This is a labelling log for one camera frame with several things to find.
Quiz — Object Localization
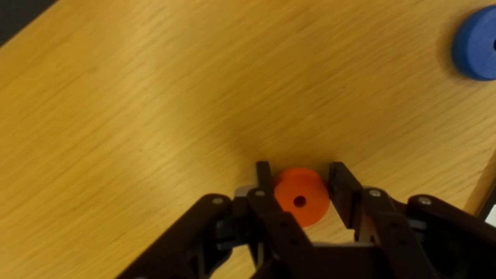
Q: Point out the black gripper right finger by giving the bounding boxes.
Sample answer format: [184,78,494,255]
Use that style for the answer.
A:
[330,162,496,279]

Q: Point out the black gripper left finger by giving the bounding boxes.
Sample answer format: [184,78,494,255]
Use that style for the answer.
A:
[116,162,331,279]

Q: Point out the orange ring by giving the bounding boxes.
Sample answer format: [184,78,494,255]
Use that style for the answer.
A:
[271,166,331,230]

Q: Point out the blue ring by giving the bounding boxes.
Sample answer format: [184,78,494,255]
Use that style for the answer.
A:
[449,5,496,83]

